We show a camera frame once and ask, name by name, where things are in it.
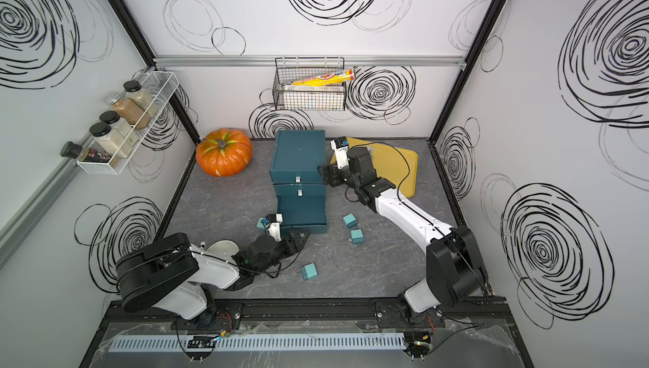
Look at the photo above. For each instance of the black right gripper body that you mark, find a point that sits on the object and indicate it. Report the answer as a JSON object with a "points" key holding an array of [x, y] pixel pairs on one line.
{"points": [[339, 177]]}

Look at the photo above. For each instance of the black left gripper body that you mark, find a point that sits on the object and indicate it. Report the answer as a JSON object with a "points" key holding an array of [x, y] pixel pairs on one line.
{"points": [[284, 249]]}

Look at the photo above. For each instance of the teal drawer cabinet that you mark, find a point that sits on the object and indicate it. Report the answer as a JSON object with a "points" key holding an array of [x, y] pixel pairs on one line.
{"points": [[298, 185]]}

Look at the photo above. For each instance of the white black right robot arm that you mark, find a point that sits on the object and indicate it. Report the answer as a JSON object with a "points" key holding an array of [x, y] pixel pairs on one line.
{"points": [[454, 263]]}

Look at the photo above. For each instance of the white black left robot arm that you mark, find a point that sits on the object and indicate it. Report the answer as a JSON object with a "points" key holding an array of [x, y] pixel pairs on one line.
{"points": [[174, 275]]}

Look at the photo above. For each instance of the yellow cutting board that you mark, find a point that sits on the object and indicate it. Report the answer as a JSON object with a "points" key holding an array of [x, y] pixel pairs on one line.
{"points": [[398, 165]]}

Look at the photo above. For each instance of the white plate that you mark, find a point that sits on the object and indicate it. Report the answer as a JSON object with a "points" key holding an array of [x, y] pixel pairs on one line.
{"points": [[223, 249]]}

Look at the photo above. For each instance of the yellow snack package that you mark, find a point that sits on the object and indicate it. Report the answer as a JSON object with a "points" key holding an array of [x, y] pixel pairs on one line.
{"points": [[327, 79]]}

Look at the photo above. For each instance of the orange decorative pumpkin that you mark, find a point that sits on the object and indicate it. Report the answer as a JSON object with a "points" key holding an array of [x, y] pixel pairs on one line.
{"points": [[225, 152]]}

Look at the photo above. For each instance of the clear acrylic spice shelf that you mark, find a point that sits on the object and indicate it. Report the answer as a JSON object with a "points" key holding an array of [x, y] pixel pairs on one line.
{"points": [[137, 130]]}

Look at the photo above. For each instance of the spice jar tan contents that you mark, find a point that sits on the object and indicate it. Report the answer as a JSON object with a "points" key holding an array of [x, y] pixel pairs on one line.
{"points": [[140, 96]]}

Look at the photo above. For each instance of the spice jar brown contents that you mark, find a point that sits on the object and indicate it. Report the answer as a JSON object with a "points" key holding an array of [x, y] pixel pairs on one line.
{"points": [[128, 110]]}

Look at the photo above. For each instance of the spice jar cream contents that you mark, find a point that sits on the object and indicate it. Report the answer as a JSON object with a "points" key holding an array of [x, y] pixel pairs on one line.
{"points": [[111, 140]]}

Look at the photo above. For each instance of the spice jar white contents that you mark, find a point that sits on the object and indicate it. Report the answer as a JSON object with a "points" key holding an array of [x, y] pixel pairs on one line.
{"points": [[113, 119]]}

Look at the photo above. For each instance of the small dark pepper bottle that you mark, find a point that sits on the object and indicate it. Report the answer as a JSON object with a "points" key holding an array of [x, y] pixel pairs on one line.
{"points": [[84, 154]]}

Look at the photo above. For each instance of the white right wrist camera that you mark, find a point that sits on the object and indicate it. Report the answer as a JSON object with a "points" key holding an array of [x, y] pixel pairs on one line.
{"points": [[340, 147]]}

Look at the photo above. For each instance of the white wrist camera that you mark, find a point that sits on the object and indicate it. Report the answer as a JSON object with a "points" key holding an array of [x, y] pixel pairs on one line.
{"points": [[273, 224], [340, 147]]}

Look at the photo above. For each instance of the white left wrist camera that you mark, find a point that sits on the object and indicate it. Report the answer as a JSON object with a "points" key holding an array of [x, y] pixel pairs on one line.
{"points": [[273, 224]]}

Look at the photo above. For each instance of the black wire wall basket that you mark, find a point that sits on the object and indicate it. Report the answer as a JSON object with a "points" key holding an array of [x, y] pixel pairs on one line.
{"points": [[301, 98]]}

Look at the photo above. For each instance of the grey slotted cable duct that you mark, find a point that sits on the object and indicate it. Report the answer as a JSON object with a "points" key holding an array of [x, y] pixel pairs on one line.
{"points": [[257, 342]]}

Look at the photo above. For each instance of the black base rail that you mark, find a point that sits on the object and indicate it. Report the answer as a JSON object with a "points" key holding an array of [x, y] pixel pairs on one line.
{"points": [[387, 312]]}

